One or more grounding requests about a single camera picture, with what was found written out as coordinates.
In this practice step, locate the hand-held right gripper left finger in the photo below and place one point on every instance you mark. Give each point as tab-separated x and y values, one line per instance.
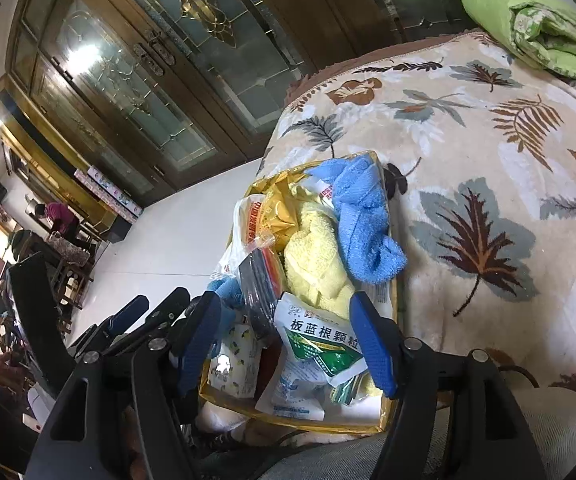
195	345

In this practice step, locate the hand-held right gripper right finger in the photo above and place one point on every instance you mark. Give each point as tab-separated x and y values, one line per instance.
374	352

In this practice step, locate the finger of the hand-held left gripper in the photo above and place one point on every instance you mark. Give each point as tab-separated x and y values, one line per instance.
132	307
167	310

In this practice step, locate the lemon print tissue pack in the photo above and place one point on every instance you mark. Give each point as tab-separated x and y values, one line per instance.
235	360

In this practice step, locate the bag of green sticks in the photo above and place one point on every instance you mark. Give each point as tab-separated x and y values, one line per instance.
345	392

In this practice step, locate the white green medicine packet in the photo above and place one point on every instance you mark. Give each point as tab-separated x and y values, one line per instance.
318	345

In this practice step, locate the blue cloth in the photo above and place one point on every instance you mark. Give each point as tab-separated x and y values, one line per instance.
227	292

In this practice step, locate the yellow trimmed storage box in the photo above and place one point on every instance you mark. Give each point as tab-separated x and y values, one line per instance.
358	427

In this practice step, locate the black packet with rainbow stripe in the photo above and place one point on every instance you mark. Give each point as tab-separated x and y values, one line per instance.
258	295

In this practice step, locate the white blue-print packet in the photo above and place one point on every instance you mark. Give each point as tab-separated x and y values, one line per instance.
288	395

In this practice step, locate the white red-print plastic bag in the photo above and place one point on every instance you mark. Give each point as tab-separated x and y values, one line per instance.
238	240

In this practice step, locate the blue towel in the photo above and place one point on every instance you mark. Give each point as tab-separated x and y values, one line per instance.
363	230

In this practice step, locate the yellow packet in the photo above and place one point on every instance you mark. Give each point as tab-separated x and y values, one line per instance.
273	210

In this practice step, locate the wooden chair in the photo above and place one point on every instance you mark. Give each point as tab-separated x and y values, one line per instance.
72	285

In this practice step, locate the table with patterned cloth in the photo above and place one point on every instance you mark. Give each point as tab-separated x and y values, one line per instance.
67	250

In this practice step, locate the yellow towel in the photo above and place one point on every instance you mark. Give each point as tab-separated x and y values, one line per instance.
313	260

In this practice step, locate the row of white printed boxes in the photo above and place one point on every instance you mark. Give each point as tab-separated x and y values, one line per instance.
110	192

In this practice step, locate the wooden glass door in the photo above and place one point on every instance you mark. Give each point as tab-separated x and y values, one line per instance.
132	85
318	10

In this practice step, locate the leaf print blanket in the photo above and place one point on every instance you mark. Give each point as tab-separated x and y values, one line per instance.
468	125

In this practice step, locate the green quilt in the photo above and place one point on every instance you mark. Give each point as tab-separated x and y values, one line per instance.
493	5

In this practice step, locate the golden wooden door frame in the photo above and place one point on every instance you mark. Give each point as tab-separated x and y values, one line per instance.
42	170

